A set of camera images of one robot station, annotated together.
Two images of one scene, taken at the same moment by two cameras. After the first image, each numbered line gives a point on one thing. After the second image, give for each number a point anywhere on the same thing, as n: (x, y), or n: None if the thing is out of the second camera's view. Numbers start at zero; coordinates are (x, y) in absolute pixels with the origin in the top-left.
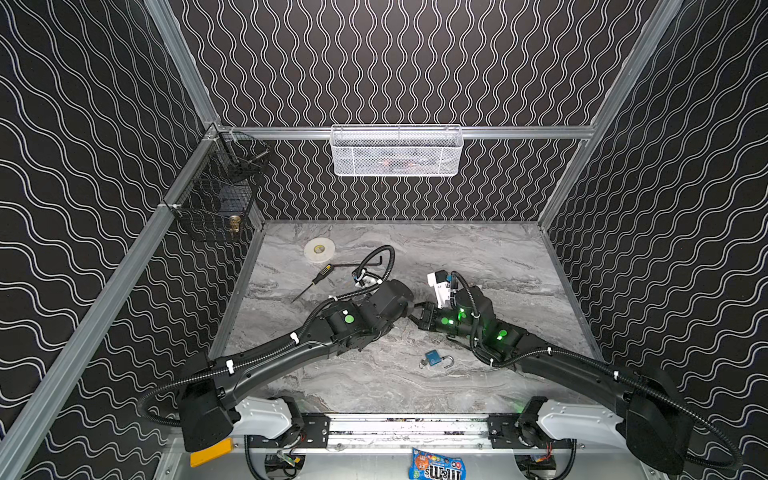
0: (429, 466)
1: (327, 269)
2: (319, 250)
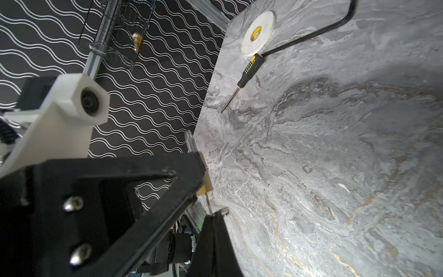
0: None
1: (255, 62)
2: (257, 33)
